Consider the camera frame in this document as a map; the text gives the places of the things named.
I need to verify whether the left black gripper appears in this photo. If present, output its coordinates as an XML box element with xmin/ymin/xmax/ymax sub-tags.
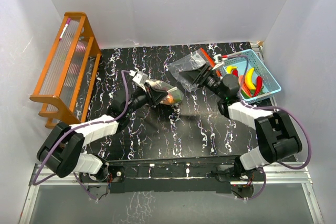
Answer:
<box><xmin>124</xmin><ymin>82</ymin><xmax>167</xmax><ymax>116</ymax></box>

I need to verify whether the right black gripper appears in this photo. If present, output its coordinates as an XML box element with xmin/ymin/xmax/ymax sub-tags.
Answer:
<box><xmin>178</xmin><ymin>63</ymin><xmax>225</xmax><ymax>100</ymax></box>

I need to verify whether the clear bag with green leaf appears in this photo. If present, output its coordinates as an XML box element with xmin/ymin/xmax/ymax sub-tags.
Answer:
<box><xmin>146</xmin><ymin>79</ymin><xmax>184</xmax><ymax>105</ymax></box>

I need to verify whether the clear zip bag red slider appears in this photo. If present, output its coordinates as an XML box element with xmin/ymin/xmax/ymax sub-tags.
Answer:
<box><xmin>167</xmin><ymin>48</ymin><xmax>215</xmax><ymax>92</ymax></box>

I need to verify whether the yellow fake banana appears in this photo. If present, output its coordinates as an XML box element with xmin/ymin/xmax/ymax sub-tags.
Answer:
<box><xmin>244</xmin><ymin>67</ymin><xmax>256</xmax><ymax>90</ymax></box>
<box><xmin>226</xmin><ymin>65</ymin><xmax>238</xmax><ymax>73</ymax></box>

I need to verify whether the light blue plastic basket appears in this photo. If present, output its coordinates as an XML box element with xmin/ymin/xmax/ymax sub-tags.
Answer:
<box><xmin>219</xmin><ymin>49</ymin><xmax>281</xmax><ymax>104</ymax></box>

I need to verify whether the fake watermelon slice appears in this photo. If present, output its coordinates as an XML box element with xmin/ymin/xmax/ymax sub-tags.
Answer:
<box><xmin>238</xmin><ymin>75</ymin><xmax>252</xmax><ymax>99</ymax></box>

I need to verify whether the red fake chili pepper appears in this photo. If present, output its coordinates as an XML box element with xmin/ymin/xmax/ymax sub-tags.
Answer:
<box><xmin>232</xmin><ymin>69</ymin><xmax>238</xmax><ymax>77</ymax></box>

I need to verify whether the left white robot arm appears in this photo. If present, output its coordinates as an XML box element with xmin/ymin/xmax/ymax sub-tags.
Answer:
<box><xmin>37</xmin><ymin>81</ymin><xmax>177</xmax><ymax>182</ymax></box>

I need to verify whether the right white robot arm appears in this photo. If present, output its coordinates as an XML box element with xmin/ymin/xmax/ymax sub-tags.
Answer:
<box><xmin>180</xmin><ymin>64</ymin><xmax>302</xmax><ymax>180</ymax></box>

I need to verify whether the orange wooden rack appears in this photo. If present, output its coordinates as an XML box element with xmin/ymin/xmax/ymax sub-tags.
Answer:
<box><xmin>30</xmin><ymin>12</ymin><xmax>101</xmax><ymax>129</ymax></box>

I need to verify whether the pink white marker pen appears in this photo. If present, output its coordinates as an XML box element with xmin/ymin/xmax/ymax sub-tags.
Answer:
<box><xmin>59</xmin><ymin>18</ymin><xmax>71</xmax><ymax>41</ymax></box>

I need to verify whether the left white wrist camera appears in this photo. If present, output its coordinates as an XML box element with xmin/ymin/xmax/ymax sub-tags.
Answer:
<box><xmin>132</xmin><ymin>71</ymin><xmax>148</xmax><ymax>87</ymax></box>

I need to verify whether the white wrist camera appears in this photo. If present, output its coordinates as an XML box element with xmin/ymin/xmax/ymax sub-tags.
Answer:
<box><xmin>132</xmin><ymin>71</ymin><xmax>148</xmax><ymax>87</ymax></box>
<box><xmin>213</xmin><ymin>54</ymin><xmax>228</xmax><ymax>70</ymax></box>

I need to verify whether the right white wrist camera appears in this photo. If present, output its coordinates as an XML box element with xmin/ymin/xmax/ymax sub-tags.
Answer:
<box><xmin>213</xmin><ymin>54</ymin><xmax>228</xmax><ymax>70</ymax></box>

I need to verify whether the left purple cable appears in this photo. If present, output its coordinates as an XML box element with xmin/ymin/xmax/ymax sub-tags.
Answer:
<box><xmin>33</xmin><ymin>69</ymin><xmax>137</xmax><ymax>185</ymax></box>

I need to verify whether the purple cable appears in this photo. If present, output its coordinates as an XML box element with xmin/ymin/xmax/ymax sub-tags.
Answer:
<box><xmin>33</xmin><ymin>69</ymin><xmax>137</xmax><ymax>185</ymax></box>
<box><xmin>223</xmin><ymin>54</ymin><xmax>313</xmax><ymax>169</ymax></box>

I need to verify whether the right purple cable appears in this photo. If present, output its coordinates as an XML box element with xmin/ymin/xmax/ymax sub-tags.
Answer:
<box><xmin>223</xmin><ymin>54</ymin><xmax>313</xmax><ymax>169</ymax></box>

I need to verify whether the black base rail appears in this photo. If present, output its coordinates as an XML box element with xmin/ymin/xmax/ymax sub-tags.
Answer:
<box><xmin>78</xmin><ymin>155</ymin><xmax>266</xmax><ymax>196</ymax></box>

